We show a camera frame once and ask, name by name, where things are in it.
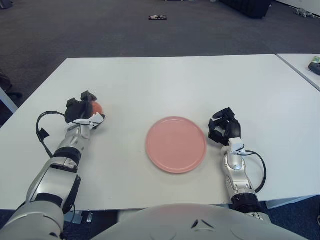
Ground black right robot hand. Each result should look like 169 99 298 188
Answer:
208 107 246 154

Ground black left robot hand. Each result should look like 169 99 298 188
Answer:
64 90 107 132

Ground red yellow apple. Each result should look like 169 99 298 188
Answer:
90 101 104 116

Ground pink round plate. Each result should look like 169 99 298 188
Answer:
145 115 208 175

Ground black office chair base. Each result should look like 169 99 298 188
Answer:
0 67 23 99

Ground grey robot torso shell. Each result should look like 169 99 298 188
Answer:
91 202 311 240

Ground black cabinet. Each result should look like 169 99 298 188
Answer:
219 0 273 20

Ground grey toy figure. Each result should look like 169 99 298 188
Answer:
293 7 316 18

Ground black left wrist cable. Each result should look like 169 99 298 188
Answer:
36 111 67 158

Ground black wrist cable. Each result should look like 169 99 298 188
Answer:
243 149 266 193
36 111 67 158

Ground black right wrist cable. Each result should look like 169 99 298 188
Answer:
243 149 266 193

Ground grey game controller with frame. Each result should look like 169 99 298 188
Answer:
308 62 320 76

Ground metal table bracket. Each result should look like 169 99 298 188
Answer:
72 211 95 224

